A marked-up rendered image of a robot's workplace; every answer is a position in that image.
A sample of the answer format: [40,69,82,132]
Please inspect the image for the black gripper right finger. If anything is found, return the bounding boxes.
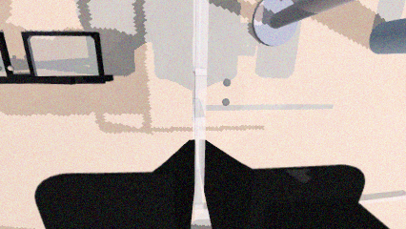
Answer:
[204,139,366,229]

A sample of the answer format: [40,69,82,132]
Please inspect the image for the black-framed clear glasses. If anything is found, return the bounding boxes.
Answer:
[0,31,113,85]

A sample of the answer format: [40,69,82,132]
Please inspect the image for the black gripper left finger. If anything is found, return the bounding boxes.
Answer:
[34,139,194,229]

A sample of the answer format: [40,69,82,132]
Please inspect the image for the blue-grey cylinder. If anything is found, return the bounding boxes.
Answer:
[369,18,406,54]

